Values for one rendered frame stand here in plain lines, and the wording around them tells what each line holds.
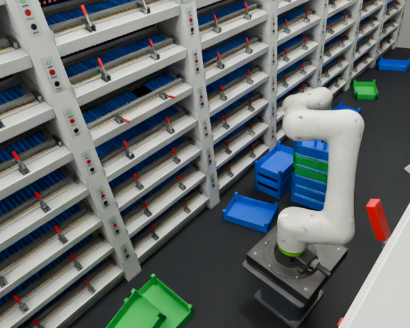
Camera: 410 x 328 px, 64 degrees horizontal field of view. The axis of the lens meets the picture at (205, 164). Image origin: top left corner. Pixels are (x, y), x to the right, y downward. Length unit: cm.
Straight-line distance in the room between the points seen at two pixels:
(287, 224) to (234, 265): 67
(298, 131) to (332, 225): 39
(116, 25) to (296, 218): 103
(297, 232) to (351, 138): 40
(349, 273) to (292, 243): 63
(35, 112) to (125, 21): 50
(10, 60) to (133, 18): 51
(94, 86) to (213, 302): 118
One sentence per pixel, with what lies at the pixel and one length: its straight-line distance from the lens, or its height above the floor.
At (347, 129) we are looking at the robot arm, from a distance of 126.
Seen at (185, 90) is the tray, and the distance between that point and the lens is 170.
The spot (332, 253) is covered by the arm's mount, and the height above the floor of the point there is 34.
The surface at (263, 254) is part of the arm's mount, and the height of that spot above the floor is 35.
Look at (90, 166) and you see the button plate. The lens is 147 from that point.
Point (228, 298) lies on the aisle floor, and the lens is 182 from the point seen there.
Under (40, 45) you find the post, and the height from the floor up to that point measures 129.
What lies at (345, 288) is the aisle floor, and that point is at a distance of 189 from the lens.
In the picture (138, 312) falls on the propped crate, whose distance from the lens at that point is 177.
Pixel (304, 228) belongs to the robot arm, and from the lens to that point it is 133.
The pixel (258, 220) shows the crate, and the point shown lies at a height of 0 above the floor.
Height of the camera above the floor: 155
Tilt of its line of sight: 36 degrees down
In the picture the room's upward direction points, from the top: 8 degrees counter-clockwise
